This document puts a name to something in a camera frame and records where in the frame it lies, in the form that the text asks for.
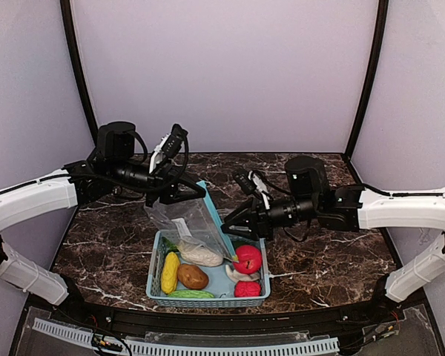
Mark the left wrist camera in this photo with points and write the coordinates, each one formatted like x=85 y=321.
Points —
x=169 y=147

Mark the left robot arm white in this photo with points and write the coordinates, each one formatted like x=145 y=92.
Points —
x=119 y=159

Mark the yellow corn toy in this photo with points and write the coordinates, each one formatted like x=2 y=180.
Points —
x=168 y=278

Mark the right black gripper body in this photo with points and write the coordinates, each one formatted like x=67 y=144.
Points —
x=256 y=219

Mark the grey slotted cable duct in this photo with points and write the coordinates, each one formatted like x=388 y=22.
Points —
x=189 y=344

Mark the red apple toy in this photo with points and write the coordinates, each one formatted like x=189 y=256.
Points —
x=249 y=261

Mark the black frame post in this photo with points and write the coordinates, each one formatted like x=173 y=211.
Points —
x=76 y=64
x=368 y=83

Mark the brown potato toy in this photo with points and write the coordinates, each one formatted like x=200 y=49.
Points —
x=192 y=277

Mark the light blue plastic basket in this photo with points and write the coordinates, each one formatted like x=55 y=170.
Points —
x=219 y=293

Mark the red raspberry toy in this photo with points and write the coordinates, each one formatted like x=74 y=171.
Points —
x=247 y=289

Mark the black aluminium frame rail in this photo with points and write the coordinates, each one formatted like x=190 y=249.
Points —
x=337 y=320

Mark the green round fruit toy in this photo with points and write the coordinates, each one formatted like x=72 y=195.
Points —
x=239 y=243

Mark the green cucumber toy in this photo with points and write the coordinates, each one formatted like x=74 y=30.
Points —
x=191 y=294

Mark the clear zip top bag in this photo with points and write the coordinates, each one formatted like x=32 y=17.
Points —
x=196 y=219

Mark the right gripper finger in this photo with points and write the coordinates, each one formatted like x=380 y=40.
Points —
x=239 y=218
x=243 y=232

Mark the left black frame post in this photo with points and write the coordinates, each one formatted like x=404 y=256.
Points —
x=76 y=64

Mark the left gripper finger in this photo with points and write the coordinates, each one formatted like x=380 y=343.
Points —
x=185 y=196
x=189 y=186

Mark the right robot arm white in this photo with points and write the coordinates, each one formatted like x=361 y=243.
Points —
x=347 y=208

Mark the white bitter gourd toy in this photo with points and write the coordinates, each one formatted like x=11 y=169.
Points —
x=195 y=252

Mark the right black frame post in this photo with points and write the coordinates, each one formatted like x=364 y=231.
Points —
x=368 y=83

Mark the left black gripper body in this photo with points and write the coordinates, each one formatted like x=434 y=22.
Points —
x=169 y=182

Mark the white mushroom toy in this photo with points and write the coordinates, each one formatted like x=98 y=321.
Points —
x=236 y=276

